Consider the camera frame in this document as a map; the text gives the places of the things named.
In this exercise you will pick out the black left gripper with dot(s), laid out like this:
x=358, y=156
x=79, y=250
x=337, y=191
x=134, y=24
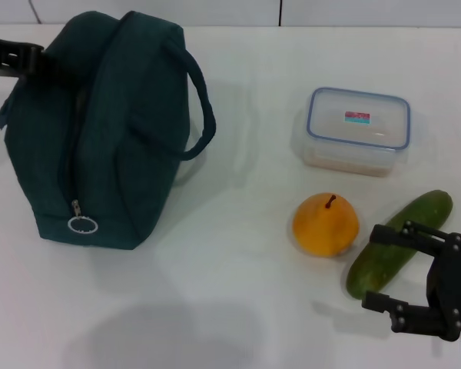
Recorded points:
x=7, y=55

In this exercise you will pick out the dark teal insulated lunch bag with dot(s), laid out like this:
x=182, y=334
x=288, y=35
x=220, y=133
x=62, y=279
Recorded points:
x=111, y=127

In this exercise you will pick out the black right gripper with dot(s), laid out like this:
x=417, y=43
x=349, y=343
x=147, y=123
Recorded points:
x=451, y=284

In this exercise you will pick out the orange yellow pear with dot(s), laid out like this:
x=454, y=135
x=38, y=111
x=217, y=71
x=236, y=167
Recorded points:
x=324, y=227

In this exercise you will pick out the green cucumber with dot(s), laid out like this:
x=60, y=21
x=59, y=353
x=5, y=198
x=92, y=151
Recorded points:
x=392, y=250

